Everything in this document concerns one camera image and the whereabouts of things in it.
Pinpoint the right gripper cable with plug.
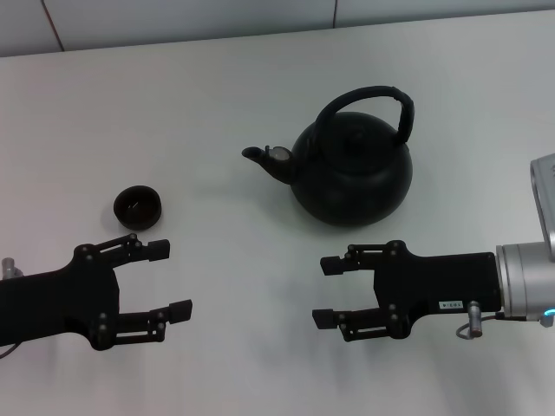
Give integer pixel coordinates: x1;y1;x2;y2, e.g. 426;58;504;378
454;300;506;341

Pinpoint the black round teapot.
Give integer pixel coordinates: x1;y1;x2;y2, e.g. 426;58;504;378
241;85;415;227

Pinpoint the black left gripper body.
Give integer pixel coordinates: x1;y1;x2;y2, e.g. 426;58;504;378
0;244;121;351

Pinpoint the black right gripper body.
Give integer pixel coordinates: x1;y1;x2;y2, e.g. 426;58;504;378
373;240;504;341

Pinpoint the small dark teacup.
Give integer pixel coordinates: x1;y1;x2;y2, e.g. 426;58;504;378
113;185;163;231

